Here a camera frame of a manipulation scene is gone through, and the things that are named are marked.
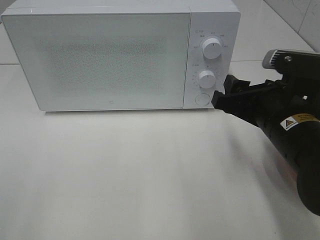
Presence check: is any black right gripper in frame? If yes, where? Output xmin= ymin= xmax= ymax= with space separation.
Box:
xmin=211 ymin=74 xmax=320 ymax=140

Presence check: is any round white door button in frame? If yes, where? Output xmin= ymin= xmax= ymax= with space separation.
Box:
xmin=195 ymin=93 xmax=211 ymax=106

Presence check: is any white microwave door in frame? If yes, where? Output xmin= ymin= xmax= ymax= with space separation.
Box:
xmin=2 ymin=13 xmax=190 ymax=112

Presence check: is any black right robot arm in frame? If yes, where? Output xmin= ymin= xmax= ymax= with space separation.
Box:
xmin=224 ymin=74 xmax=320 ymax=215

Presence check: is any lower white timer knob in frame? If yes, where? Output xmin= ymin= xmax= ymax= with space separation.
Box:
xmin=197 ymin=70 xmax=216 ymax=89

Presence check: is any upper white power knob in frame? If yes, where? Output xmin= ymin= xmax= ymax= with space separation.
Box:
xmin=201 ymin=36 xmax=223 ymax=60

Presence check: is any white microwave oven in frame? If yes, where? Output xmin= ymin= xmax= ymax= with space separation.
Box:
xmin=1 ymin=0 xmax=241 ymax=109

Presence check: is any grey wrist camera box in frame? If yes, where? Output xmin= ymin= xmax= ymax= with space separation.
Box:
xmin=262 ymin=49 xmax=320 ymax=104

